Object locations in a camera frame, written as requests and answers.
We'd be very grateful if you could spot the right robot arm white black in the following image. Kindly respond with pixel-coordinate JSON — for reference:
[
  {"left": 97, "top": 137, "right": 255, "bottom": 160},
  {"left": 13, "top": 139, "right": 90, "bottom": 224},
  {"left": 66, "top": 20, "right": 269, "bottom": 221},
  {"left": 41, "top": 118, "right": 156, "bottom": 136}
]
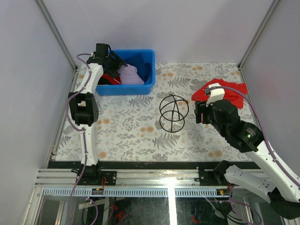
[{"left": 195, "top": 100, "right": 300, "bottom": 220}]

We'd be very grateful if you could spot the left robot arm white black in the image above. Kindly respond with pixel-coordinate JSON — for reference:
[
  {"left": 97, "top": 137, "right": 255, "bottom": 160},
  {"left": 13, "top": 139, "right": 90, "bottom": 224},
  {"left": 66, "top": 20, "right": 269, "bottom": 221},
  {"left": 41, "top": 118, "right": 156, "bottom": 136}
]
[{"left": 66, "top": 43, "right": 126, "bottom": 185}]

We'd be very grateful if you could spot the blue white cable duct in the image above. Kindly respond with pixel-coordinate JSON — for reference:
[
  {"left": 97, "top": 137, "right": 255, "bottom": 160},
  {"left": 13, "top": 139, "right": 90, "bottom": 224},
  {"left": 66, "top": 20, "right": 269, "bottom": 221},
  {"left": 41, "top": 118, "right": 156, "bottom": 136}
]
[{"left": 43, "top": 187, "right": 229, "bottom": 197}]

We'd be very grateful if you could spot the lilac bucket hat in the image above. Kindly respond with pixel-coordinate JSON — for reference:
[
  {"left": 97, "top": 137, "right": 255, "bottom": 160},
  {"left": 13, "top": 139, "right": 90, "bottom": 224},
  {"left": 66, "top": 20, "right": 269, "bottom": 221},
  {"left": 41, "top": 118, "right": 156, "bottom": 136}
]
[{"left": 118, "top": 64, "right": 144, "bottom": 85}]

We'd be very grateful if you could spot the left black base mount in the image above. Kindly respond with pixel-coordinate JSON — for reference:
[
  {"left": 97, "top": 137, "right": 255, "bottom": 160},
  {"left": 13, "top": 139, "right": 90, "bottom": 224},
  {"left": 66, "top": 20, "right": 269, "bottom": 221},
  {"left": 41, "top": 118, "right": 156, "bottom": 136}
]
[{"left": 78, "top": 164, "right": 117, "bottom": 187}]

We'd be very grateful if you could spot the floral table mat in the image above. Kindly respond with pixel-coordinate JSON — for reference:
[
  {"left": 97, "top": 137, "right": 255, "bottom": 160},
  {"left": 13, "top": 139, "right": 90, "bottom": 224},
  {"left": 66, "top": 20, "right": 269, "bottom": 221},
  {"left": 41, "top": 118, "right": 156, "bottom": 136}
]
[{"left": 54, "top": 62, "right": 268, "bottom": 162}]

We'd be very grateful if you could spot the navy blue hat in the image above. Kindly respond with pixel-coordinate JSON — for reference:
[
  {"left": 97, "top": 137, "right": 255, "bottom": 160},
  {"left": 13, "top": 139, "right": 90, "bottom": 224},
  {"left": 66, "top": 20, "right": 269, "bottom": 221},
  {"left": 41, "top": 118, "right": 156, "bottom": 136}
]
[{"left": 124, "top": 53, "right": 150, "bottom": 82}]

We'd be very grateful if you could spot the left aluminium frame post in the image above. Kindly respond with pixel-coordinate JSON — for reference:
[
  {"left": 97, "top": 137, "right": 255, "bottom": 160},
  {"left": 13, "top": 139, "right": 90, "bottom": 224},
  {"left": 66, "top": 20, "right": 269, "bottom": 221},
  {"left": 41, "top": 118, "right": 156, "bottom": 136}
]
[{"left": 34, "top": 0, "right": 78, "bottom": 71}]

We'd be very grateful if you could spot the black wire hat stand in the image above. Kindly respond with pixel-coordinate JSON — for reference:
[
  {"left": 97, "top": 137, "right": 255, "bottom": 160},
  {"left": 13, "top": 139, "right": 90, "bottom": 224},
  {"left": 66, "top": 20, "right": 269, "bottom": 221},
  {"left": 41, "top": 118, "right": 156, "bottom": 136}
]
[{"left": 159, "top": 94, "right": 189, "bottom": 133}]

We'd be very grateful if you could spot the red cloth hat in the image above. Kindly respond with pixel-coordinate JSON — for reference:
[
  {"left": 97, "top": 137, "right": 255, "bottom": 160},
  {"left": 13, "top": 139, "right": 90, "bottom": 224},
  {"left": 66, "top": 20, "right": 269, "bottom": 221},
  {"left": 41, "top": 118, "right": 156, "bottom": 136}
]
[{"left": 191, "top": 78, "right": 248, "bottom": 109}]

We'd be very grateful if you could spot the blue plastic bin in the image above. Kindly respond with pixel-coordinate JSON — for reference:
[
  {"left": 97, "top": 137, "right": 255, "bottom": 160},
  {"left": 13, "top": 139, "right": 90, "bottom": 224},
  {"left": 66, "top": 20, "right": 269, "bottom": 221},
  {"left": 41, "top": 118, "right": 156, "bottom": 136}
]
[{"left": 96, "top": 49, "right": 156, "bottom": 96}]

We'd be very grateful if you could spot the aluminium front rail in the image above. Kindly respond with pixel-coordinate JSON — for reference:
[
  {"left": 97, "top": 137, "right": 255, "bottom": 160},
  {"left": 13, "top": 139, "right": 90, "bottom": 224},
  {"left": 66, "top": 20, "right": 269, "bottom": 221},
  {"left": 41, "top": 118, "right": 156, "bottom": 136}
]
[{"left": 35, "top": 168, "right": 288, "bottom": 188}]

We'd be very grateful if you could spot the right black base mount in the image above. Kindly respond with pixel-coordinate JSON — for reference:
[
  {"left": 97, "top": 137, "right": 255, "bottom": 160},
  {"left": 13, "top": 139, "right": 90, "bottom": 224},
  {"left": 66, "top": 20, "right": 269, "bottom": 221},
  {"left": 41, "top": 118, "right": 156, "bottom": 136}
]
[{"left": 195, "top": 160, "right": 232, "bottom": 187}]

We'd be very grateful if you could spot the purple cable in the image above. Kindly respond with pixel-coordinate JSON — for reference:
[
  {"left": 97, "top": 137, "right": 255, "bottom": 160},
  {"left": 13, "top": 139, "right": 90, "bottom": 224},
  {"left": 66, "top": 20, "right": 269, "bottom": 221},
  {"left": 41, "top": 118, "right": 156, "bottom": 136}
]
[
  {"left": 206, "top": 85, "right": 300, "bottom": 223},
  {"left": 65, "top": 53, "right": 99, "bottom": 225}
]

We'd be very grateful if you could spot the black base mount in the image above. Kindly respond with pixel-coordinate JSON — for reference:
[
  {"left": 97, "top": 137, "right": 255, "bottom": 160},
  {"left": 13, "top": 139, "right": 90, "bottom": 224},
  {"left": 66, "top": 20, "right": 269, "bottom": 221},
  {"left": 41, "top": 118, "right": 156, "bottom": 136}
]
[
  {"left": 195, "top": 160, "right": 232, "bottom": 187},
  {"left": 78, "top": 164, "right": 117, "bottom": 187}
]

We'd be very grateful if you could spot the red cap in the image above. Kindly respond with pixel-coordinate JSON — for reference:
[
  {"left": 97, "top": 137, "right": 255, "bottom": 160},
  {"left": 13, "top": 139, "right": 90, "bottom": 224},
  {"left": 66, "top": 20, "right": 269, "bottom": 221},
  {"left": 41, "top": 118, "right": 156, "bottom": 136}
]
[{"left": 97, "top": 74, "right": 121, "bottom": 85}]

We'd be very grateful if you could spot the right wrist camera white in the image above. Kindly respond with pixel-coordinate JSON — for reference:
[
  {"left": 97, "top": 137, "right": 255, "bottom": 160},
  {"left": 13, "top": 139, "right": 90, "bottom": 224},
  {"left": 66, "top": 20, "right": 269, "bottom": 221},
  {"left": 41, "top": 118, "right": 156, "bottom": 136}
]
[{"left": 204, "top": 82, "right": 225, "bottom": 107}]

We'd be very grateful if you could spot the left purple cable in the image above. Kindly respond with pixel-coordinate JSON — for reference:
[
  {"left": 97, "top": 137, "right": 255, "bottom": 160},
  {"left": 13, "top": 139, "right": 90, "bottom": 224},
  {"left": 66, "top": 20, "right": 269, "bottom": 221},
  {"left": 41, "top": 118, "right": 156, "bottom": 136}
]
[{"left": 65, "top": 53, "right": 99, "bottom": 225}]

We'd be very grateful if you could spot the aluminium frame post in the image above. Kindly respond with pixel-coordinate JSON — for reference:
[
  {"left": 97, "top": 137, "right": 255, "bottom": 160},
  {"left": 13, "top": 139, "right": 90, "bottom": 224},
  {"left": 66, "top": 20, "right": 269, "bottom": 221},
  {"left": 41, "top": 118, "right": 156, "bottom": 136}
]
[
  {"left": 34, "top": 0, "right": 78, "bottom": 71},
  {"left": 237, "top": 0, "right": 281, "bottom": 71}
]

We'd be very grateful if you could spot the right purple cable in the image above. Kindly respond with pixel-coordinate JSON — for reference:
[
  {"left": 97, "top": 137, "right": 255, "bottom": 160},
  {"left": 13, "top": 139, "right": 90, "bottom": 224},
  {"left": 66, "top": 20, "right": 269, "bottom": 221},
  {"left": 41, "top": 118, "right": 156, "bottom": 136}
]
[{"left": 206, "top": 85, "right": 300, "bottom": 223}]

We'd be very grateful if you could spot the right aluminium frame post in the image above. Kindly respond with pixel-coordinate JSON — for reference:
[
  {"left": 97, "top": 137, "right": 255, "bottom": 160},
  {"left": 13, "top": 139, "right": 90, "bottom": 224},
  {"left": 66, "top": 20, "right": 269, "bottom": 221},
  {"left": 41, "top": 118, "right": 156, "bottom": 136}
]
[{"left": 237, "top": 0, "right": 281, "bottom": 71}]

